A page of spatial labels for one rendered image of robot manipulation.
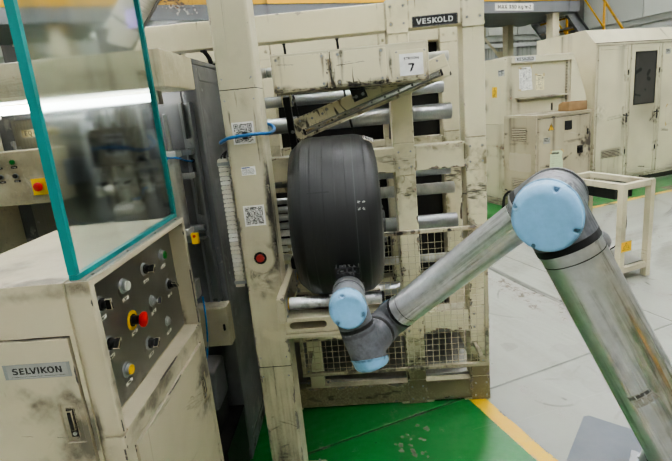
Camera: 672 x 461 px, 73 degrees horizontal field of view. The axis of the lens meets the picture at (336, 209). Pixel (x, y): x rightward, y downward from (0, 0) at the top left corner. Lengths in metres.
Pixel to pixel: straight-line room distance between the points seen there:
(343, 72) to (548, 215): 1.15
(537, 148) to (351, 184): 4.78
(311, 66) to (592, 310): 1.31
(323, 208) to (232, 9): 0.71
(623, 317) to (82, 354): 1.06
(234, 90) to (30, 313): 0.88
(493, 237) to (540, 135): 5.03
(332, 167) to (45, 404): 0.95
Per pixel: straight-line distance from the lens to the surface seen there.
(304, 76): 1.81
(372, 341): 1.15
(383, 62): 1.81
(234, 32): 1.60
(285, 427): 2.00
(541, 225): 0.85
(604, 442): 1.59
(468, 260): 1.08
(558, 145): 6.26
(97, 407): 1.20
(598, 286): 0.90
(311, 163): 1.45
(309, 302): 1.62
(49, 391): 1.23
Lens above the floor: 1.57
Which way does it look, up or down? 13 degrees down
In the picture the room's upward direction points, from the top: 5 degrees counter-clockwise
